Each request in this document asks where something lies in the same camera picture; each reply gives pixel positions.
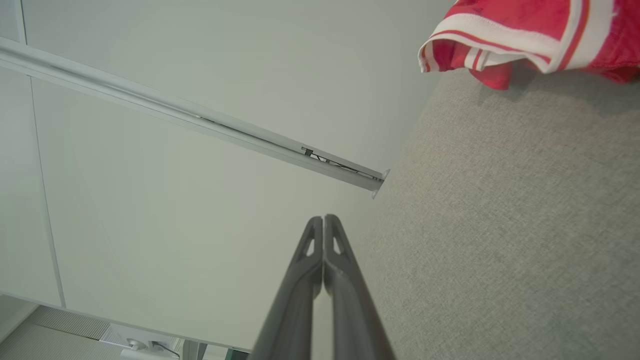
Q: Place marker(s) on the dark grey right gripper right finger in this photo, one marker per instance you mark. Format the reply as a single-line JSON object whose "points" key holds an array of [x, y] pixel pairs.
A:
{"points": [[355, 320]]}

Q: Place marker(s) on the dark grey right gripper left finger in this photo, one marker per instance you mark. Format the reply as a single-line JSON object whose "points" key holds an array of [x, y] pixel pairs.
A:
{"points": [[295, 310]]}

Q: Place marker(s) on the red jersey striped white sleeves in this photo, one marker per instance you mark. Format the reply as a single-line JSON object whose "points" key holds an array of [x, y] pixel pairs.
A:
{"points": [[525, 15]]}

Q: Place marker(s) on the white floor device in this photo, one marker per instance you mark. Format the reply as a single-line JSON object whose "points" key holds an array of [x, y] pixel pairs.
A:
{"points": [[145, 346]]}

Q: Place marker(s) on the grey partition post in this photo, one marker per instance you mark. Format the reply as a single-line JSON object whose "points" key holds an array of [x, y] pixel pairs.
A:
{"points": [[150, 105]]}

